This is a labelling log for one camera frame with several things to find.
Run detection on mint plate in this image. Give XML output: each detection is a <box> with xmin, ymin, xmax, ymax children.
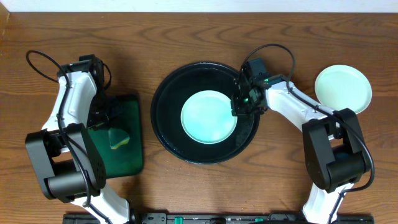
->
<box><xmin>180</xmin><ymin>90</ymin><xmax>238</xmax><ymax>144</ymax></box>
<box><xmin>315</xmin><ymin>65</ymin><xmax>373</xmax><ymax>114</ymax></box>

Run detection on mint plate front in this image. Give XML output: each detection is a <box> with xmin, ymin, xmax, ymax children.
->
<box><xmin>315</xmin><ymin>65</ymin><xmax>373</xmax><ymax>114</ymax></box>

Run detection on green yellow sponge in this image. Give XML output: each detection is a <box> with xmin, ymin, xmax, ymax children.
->
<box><xmin>108</xmin><ymin>128</ymin><xmax>130</xmax><ymax>150</ymax></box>

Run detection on dark green rectangular tray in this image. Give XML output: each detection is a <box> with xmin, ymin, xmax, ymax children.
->
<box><xmin>88</xmin><ymin>95</ymin><xmax>144</xmax><ymax>179</ymax></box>

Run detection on black mounting rail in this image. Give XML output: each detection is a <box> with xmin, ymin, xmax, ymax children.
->
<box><xmin>62</xmin><ymin>213</ymin><xmax>375</xmax><ymax>224</ymax></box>

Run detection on black round tray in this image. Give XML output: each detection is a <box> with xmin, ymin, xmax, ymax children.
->
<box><xmin>150</xmin><ymin>62</ymin><xmax>260</xmax><ymax>164</ymax></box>

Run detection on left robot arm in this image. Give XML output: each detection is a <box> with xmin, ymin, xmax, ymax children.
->
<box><xmin>25</xmin><ymin>54</ymin><xmax>131</xmax><ymax>223</ymax></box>

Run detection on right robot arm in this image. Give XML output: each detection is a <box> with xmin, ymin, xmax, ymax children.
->
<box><xmin>231</xmin><ymin>58</ymin><xmax>374</xmax><ymax>223</ymax></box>

